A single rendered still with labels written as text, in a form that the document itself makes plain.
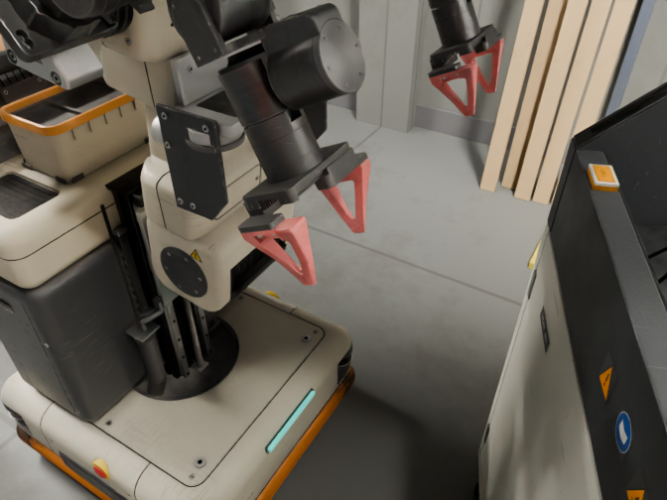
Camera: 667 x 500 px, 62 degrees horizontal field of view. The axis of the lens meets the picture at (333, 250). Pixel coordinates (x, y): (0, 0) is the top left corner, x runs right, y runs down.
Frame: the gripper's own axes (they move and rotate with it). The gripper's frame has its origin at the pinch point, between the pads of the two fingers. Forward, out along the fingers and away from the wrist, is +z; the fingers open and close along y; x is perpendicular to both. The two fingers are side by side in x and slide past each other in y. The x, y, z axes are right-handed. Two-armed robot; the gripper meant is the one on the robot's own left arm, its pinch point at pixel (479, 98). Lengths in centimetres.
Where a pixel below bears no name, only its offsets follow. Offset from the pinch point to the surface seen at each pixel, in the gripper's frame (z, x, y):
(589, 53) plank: 33, 21, 149
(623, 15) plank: 24, 8, 152
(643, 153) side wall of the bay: 14.9, -19.3, 4.3
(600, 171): 12.0, -16.0, -6.4
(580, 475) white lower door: 36, -15, -37
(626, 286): 16.2, -21.7, -27.2
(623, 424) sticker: 24, -22, -39
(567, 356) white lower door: 31.0, -11.1, -22.2
